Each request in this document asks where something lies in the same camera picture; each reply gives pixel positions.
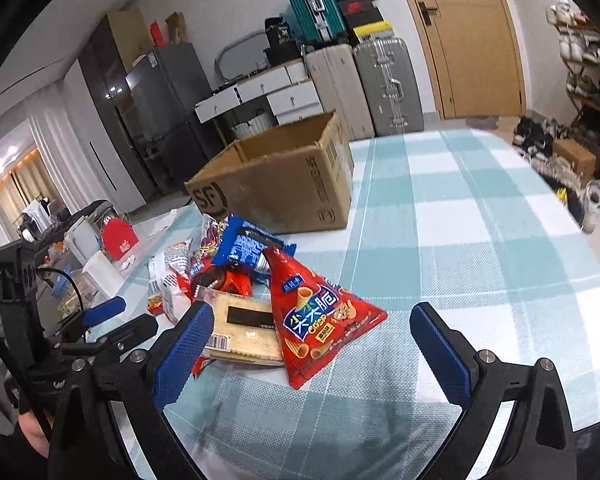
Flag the grey refrigerator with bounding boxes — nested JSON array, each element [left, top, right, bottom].
[[125, 42, 222, 181]]

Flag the orange-red chocolate packet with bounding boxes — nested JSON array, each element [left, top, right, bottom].
[[190, 265, 253, 296]]

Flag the silver framed mirror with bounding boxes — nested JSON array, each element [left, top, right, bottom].
[[214, 30, 271, 83]]

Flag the brown cardboard box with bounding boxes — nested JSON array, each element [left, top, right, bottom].
[[185, 110, 355, 235]]

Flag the purple candy packet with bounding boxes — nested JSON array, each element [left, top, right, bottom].
[[192, 214, 231, 273]]

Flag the yellow and black shoe box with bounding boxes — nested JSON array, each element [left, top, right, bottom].
[[350, 20, 395, 43]]

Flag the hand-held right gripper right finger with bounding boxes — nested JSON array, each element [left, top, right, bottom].
[[409, 302, 578, 480]]

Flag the white curtain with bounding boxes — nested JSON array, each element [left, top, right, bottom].
[[27, 95, 88, 211]]

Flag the white sneaker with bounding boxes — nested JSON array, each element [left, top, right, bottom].
[[581, 180, 600, 233]]

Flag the red and black shoe box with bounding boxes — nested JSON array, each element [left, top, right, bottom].
[[341, 1, 383, 26]]

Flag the red triangular snack bag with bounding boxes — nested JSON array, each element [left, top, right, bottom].
[[261, 247, 388, 390]]

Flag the white drawer desk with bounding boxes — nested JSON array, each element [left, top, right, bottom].
[[195, 62, 326, 126]]

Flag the black bag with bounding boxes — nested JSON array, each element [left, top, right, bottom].
[[264, 17, 301, 63]]

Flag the dark tall cabinet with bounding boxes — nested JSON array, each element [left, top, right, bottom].
[[77, 12, 153, 203]]

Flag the teal checked tablecloth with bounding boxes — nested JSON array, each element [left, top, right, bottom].
[[95, 127, 600, 480]]

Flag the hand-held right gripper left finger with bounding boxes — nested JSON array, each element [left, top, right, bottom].
[[47, 301, 216, 480]]

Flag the grey and white laundry basket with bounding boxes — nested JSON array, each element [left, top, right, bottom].
[[229, 112, 276, 140]]

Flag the beige cracker packet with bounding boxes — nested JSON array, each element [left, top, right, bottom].
[[192, 285, 285, 366]]

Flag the red gift bag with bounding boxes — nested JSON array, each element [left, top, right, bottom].
[[101, 219, 137, 260]]

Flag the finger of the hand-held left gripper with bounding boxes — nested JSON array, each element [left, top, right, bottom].
[[55, 316, 159, 357], [60, 296, 127, 341]]

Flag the person's left hand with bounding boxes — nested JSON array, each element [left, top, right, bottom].
[[20, 407, 52, 458]]

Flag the pile of shoes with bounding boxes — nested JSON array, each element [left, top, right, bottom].
[[512, 115, 600, 211]]

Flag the shoe rack with shoes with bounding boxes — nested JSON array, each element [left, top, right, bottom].
[[547, 0, 600, 126]]

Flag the white and red snack packet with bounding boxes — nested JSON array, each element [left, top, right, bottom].
[[147, 270, 197, 323]]

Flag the small cardboard box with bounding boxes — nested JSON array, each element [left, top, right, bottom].
[[552, 139, 597, 178]]

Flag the teal suitcase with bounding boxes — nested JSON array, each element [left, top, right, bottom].
[[281, 0, 350, 46]]

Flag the silver suitcase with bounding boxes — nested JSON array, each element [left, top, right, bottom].
[[352, 37, 425, 137]]

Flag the blue cookie packet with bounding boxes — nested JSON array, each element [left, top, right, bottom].
[[211, 216, 297, 272]]

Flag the brown paper bag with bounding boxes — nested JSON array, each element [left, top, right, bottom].
[[165, 11, 190, 45]]

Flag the beige suitcase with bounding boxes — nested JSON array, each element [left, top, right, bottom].
[[305, 42, 376, 142]]

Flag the wooden door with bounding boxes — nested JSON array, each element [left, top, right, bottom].
[[390, 0, 526, 118]]

